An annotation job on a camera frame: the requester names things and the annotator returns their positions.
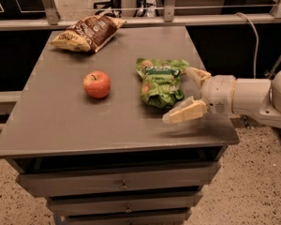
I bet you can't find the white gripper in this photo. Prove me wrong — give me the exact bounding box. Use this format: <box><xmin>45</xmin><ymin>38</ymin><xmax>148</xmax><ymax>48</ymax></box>
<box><xmin>162</xmin><ymin>67</ymin><xmax>236</xmax><ymax>124</ymax></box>

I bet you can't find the green rice chip bag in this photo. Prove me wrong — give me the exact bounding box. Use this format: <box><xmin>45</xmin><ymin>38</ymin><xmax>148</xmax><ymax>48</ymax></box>
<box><xmin>136</xmin><ymin>58</ymin><xmax>189</xmax><ymax>109</ymax></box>

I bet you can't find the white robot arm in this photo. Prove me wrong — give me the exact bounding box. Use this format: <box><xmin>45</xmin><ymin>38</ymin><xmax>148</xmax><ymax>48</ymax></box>
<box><xmin>162</xmin><ymin>67</ymin><xmax>281</xmax><ymax>128</ymax></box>

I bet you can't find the brown chip bag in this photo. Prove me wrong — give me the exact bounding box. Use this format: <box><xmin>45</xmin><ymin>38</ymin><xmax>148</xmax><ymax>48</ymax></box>
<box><xmin>51</xmin><ymin>15</ymin><xmax>126</xmax><ymax>53</ymax></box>

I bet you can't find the top drawer with knob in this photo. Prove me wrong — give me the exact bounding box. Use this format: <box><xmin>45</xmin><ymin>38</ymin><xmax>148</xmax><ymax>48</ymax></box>
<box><xmin>17</xmin><ymin>162</ymin><xmax>220</xmax><ymax>197</ymax></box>

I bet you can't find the drawer with knob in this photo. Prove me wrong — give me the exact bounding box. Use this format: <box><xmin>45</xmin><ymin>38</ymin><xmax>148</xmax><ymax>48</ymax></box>
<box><xmin>17</xmin><ymin>162</ymin><xmax>220</xmax><ymax>197</ymax></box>
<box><xmin>48</xmin><ymin>191</ymin><xmax>201</xmax><ymax>216</ymax></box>

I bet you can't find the red apple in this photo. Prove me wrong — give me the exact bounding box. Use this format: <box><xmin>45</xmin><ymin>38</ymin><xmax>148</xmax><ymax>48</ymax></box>
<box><xmin>82</xmin><ymin>71</ymin><xmax>111</xmax><ymax>98</ymax></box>

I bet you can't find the black office chair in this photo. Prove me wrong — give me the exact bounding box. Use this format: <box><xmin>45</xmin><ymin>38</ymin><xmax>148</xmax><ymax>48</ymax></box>
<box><xmin>93</xmin><ymin>0</ymin><xmax>122</xmax><ymax>18</ymax></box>

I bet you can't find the grey drawer cabinet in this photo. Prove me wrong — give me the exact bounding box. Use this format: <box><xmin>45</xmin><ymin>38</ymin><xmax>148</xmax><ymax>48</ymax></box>
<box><xmin>0</xmin><ymin>25</ymin><xmax>241</xmax><ymax>225</ymax></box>

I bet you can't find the bottom drawer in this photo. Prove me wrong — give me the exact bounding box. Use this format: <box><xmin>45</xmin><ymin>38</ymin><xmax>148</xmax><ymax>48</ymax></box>
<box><xmin>54</xmin><ymin>208</ymin><xmax>191</xmax><ymax>225</ymax></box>

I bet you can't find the middle drawer with knob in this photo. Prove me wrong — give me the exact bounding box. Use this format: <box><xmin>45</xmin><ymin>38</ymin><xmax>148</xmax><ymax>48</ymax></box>
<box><xmin>48</xmin><ymin>191</ymin><xmax>201</xmax><ymax>216</ymax></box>

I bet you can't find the white cable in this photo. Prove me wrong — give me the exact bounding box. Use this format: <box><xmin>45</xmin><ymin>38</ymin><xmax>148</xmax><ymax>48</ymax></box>
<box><xmin>234</xmin><ymin>12</ymin><xmax>260</xmax><ymax>79</ymax></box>

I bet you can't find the metal railing frame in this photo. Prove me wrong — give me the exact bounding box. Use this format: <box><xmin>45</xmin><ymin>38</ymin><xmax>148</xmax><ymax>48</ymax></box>
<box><xmin>0</xmin><ymin>0</ymin><xmax>281</xmax><ymax>31</ymax></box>

